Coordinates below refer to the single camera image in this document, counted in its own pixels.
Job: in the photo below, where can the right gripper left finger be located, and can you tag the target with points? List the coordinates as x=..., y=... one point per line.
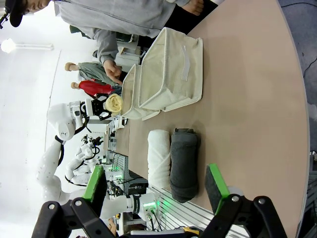
x=95, y=188

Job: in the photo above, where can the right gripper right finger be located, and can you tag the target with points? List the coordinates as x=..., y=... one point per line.
x=216, y=186

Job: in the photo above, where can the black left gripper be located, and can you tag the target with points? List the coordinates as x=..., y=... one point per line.
x=95, y=107

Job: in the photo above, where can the pale yellow towel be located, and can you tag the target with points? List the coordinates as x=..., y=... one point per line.
x=114, y=104

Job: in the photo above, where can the dark gray towel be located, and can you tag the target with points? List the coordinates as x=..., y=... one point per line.
x=184, y=163

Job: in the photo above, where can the white towel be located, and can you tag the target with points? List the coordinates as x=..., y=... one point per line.
x=158, y=158

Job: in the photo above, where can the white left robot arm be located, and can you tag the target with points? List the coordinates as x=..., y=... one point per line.
x=62, y=126

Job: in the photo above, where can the person's right forearm gray sleeve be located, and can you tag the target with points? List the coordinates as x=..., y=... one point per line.
x=106, y=44

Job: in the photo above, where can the person's left forearm gray sleeve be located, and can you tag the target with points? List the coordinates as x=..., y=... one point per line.
x=179, y=2

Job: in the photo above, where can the person's right hand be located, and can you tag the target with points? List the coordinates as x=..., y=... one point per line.
x=112, y=70

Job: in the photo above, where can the person's left hand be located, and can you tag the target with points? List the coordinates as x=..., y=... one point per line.
x=195, y=7

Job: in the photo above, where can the bystander in red jacket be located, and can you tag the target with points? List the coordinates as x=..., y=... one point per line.
x=94, y=88

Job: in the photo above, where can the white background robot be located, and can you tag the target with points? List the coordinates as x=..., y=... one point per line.
x=83, y=161

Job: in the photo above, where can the brown side table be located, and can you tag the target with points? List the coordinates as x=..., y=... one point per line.
x=121, y=138

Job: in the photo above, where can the bystander in green jacket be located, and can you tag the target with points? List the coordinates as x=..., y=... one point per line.
x=94, y=70

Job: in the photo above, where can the person in gray hoodie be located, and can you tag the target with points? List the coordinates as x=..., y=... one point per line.
x=119, y=17

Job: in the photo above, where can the white ceiling light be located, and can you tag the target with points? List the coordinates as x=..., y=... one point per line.
x=22, y=45

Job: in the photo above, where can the aluminium table frame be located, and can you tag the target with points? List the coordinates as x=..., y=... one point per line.
x=178, y=213

